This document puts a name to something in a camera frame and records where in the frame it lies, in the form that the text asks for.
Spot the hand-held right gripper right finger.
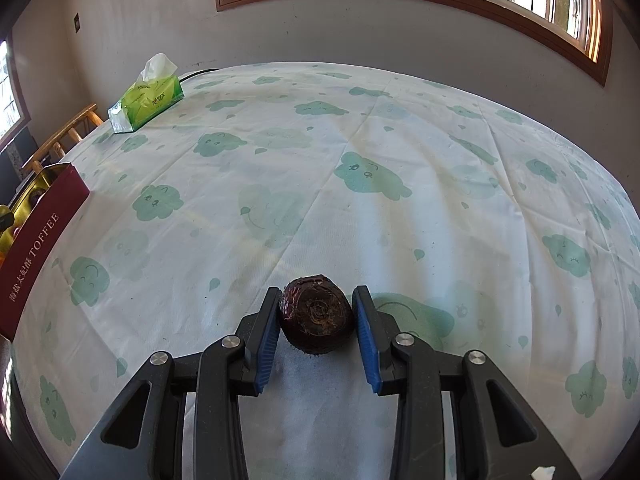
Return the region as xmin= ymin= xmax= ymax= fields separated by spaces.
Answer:
xmin=351 ymin=285 xmax=583 ymax=480

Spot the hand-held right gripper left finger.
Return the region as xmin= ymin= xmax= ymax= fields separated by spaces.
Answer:
xmin=60 ymin=286 xmax=284 ymax=480

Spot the dark brown water chestnut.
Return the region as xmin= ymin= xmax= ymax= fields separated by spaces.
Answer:
xmin=278 ymin=274 xmax=354 ymax=356

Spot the red tin box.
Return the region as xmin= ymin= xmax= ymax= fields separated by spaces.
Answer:
xmin=0 ymin=162 xmax=91 ymax=341

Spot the cloud print tablecloth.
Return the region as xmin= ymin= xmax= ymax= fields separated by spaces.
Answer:
xmin=10 ymin=60 xmax=640 ymax=480

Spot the green tissue pack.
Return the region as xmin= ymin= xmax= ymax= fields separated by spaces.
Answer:
xmin=108 ymin=53 xmax=185 ymax=134

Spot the wooden chair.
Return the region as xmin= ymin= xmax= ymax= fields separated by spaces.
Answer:
xmin=21 ymin=104 xmax=105 ymax=176

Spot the side window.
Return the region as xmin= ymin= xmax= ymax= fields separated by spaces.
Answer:
xmin=0 ymin=35 xmax=31 ymax=148

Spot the wide wooden frame window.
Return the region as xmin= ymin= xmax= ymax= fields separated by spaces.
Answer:
xmin=212 ymin=0 xmax=615 ymax=86

